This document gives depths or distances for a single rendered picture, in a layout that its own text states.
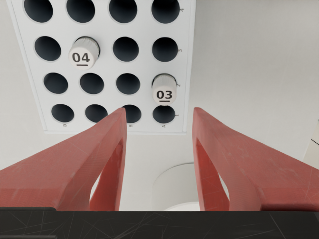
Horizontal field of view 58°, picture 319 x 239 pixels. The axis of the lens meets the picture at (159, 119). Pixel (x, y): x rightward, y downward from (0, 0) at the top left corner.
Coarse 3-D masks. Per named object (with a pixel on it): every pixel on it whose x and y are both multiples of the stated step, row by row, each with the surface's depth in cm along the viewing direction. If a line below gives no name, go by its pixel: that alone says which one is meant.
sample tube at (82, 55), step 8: (80, 40) 13; (88, 40) 13; (72, 48) 13; (80, 48) 13; (88, 48) 13; (96, 48) 14; (72, 56) 13; (80, 56) 13; (88, 56) 13; (96, 56) 13; (72, 64) 13; (80, 64) 13; (88, 64) 13
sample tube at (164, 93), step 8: (160, 80) 14; (168, 80) 14; (152, 88) 14; (160, 88) 14; (168, 88) 14; (176, 88) 14; (152, 96) 14; (160, 96) 14; (168, 96) 14; (176, 96) 14; (160, 104) 14; (168, 104) 14
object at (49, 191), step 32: (96, 128) 9; (32, 160) 7; (64, 160) 7; (96, 160) 8; (0, 192) 5; (32, 192) 5; (64, 192) 6; (96, 192) 11; (0, 224) 5; (32, 224) 5; (64, 224) 5; (96, 224) 5; (128, 224) 5; (160, 224) 5; (192, 224) 5; (224, 224) 5; (256, 224) 5; (288, 224) 5
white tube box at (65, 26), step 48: (48, 0) 15; (96, 0) 13; (144, 0) 13; (192, 0) 13; (48, 48) 15; (144, 48) 14; (192, 48) 14; (48, 96) 16; (96, 96) 15; (144, 96) 15
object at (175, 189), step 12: (180, 168) 23; (192, 168) 23; (156, 180) 24; (168, 180) 23; (180, 180) 22; (192, 180) 22; (156, 192) 23; (168, 192) 22; (180, 192) 21; (192, 192) 21; (156, 204) 22; (168, 204) 21; (180, 204) 20; (192, 204) 20
